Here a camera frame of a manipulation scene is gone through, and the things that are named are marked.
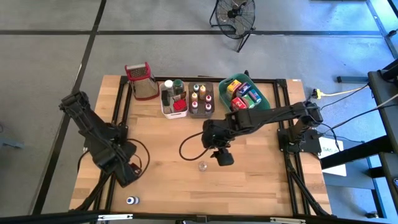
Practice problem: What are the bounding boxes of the yellow Corn Pops box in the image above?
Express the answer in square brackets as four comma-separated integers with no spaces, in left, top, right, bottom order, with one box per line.
[226,79,243,100]

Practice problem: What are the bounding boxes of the black floor fan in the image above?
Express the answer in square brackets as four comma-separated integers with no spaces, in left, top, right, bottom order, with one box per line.
[209,0,256,53]

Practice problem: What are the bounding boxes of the green plastic bin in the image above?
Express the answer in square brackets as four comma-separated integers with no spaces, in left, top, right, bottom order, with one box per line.
[218,73,271,113]

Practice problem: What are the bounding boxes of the black aluminium table frame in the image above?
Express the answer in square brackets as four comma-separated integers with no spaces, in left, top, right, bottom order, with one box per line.
[70,75,332,218]

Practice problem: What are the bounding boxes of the Frosted Flakes cereal box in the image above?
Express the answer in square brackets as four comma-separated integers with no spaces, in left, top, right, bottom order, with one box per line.
[236,82,252,98]

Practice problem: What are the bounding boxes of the black diagonal rig strut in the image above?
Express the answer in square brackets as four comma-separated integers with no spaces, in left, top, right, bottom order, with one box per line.
[320,135,398,170]

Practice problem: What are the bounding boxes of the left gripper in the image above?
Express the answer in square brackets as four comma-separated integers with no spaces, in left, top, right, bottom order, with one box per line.
[93,141,139,188]

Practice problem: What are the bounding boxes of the white plastic bin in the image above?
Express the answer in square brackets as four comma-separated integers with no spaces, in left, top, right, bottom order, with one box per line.
[159,81,190,120]

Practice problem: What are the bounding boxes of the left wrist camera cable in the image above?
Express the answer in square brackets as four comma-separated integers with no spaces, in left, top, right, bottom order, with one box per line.
[127,138,151,179]

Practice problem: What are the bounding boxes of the yellow extension cable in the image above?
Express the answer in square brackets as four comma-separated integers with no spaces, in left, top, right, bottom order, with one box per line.
[312,83,371,100]

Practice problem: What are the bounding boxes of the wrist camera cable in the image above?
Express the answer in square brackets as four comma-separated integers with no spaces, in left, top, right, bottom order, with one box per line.
[127,138,151,179]
[178,131,212,162]

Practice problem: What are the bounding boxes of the black camera rig crossbar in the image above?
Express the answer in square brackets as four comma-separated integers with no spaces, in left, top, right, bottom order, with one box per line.
[0,210,398,224]

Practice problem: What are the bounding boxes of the red-lid smoked paprika tin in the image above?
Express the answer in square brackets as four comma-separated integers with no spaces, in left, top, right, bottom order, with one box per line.
[172,99,188,113]

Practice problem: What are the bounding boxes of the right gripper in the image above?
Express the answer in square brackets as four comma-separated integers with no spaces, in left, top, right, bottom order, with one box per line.
[201,119,236,167]

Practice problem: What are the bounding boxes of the white paper sheet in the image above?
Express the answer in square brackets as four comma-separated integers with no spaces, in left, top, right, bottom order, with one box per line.
[318,136,348,177]

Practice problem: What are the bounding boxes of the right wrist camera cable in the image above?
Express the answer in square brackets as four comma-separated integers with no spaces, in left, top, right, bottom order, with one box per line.
[178,131,212,162]

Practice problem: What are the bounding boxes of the red-handled metal box grater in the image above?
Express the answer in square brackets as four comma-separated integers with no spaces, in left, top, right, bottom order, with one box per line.
[124,62,160,101]

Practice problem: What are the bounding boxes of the green-lid spice jar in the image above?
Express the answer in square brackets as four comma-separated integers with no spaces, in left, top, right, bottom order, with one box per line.
[173,79,185,95]

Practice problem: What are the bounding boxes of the brown plastic tray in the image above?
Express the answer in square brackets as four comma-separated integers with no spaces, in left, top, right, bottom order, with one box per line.
[188,82,215,119]

